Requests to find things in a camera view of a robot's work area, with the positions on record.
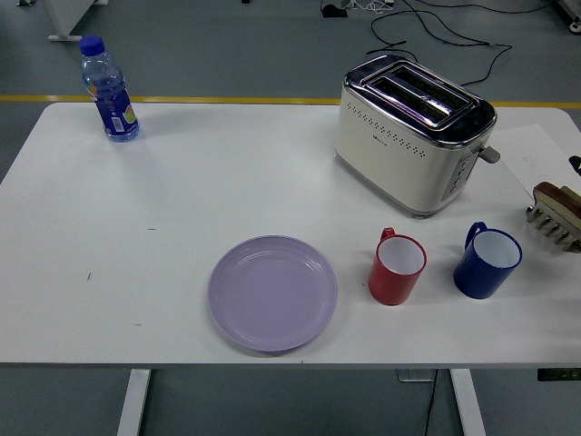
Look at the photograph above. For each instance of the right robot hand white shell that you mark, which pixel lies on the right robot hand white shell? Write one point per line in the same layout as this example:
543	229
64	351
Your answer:
576	165

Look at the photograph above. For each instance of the brown-crusted bread slice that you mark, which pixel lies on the brown-crusted bread slice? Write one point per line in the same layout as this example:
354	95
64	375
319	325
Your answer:
551	193

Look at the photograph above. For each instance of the cream and chrome toaster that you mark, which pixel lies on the cream and chrome toaster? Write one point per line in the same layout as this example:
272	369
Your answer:
390	154

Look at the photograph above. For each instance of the lilac round plate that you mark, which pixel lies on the lilac round plate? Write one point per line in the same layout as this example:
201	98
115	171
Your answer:
272	295

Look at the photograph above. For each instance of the silver metal toast rack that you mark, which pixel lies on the silver metal toast rack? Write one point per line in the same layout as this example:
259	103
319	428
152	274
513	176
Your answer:
556	228

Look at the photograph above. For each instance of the blue mug white inside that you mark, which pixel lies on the blue mug white inside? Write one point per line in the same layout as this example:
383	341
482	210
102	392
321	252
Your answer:
476	277

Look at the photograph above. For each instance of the white furniture foot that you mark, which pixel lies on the white furniture foot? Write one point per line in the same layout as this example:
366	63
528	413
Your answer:
573	13

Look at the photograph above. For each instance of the black table control panel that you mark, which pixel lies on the black table control panel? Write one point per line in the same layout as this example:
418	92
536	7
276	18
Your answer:
558	374

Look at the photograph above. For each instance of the red mug white inside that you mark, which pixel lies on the red mug white inside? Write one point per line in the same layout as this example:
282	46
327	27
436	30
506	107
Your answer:
390	286

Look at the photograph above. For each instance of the white table leg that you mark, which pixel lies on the white table leg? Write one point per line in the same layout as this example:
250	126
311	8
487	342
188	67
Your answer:
467	404
134	404

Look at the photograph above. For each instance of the blue-capped water bottle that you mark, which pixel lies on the blue-capped water bottle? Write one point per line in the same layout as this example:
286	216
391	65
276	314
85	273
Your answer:
113	104

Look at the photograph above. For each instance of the grey under-table bracket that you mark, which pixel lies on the grey under-table bracket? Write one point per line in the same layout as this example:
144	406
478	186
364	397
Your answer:
415	375

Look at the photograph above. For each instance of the white desk leg frame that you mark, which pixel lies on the white desk leg frame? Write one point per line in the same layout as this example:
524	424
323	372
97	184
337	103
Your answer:
63	38

